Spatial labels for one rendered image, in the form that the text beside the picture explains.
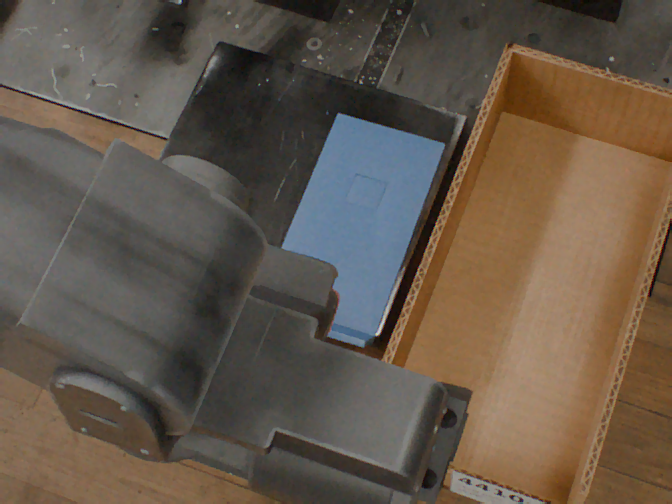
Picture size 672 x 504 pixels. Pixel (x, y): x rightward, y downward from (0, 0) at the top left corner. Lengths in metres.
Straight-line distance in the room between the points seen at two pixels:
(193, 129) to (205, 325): 0.41
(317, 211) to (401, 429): 0.34
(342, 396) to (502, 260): 0.35
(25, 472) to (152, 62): 0.28
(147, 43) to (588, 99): 0.29
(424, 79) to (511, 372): 0.21
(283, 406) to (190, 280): 0.06
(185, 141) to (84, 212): 0.41
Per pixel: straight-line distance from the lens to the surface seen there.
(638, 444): 0.73
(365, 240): 0.74
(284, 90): 0.80
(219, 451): 0.45
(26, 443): 0.74
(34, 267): 0.37
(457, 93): 0.82
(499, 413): 0.72
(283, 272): 0.55
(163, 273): 0.38
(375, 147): 0.77
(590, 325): 0.75
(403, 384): 0.43
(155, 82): 0.84
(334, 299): 0.57
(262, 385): 0.43
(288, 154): 0.78
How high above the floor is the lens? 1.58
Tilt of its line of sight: 63 degrees down
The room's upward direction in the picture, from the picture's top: 3 degrees counter-clockwise
